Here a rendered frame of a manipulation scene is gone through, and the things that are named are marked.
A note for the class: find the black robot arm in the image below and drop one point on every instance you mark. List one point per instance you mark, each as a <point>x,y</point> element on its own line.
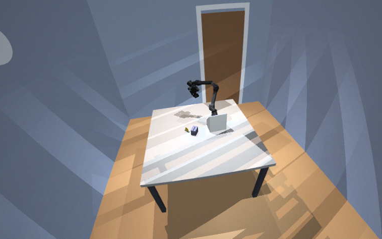
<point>199,83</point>

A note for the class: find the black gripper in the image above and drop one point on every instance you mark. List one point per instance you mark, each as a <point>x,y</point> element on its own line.
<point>193,92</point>

